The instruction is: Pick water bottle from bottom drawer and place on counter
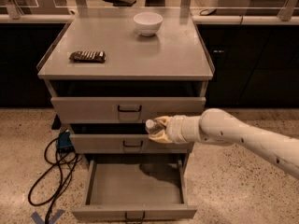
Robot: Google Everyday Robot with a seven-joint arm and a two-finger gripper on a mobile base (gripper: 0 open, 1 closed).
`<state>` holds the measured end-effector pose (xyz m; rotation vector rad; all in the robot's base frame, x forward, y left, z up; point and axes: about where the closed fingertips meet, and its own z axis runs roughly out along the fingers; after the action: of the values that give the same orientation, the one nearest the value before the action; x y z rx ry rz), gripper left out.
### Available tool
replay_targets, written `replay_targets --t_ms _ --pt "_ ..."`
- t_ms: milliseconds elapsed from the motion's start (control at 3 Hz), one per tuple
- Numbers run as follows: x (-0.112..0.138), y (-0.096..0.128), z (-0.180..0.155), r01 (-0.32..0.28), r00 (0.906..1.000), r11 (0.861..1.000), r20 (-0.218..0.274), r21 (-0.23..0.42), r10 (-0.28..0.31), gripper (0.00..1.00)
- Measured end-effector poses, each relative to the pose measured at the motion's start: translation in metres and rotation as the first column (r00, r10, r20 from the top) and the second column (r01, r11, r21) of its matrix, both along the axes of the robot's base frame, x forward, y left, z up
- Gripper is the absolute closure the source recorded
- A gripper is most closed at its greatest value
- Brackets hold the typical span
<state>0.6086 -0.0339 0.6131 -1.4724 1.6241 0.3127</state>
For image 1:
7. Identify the black office chair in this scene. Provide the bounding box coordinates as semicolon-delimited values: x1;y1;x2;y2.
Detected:
103;0;136;7

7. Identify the bottom grey drawer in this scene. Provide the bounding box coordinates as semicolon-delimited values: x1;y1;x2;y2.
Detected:
72;155;196;222

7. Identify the top grey drawer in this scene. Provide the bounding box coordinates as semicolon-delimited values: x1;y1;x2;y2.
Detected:
51;97;206;124

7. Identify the grey drawer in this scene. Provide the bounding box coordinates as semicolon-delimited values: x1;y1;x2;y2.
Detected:
72;155;196;222
51;97;206;124
70;134;193;154

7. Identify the grey drawer cabinet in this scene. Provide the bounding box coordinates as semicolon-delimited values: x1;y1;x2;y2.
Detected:
36;7;216;166

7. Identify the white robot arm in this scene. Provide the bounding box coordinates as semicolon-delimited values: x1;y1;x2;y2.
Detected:
146;108;299;178

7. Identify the middle grey drawer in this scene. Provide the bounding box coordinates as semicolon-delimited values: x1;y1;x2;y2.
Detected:
70;134;193;154

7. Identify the white ceramic bowl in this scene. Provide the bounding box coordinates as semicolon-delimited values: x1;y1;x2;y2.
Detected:
134;12;164;37

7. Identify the dark low counter wall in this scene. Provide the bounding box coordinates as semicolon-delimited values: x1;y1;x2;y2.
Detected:
1;22;298;107

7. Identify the clear plastic water bottle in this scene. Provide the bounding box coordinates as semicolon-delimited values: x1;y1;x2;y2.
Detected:
145;119;163;134

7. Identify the blue power adapter box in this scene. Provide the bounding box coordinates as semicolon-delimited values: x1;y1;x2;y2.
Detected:
56;132;73;152

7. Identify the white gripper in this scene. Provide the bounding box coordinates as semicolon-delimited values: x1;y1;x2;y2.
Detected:
149;115;200;144

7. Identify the dark striped snack bar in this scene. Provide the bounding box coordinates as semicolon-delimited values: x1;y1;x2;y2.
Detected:
69;51;106;63

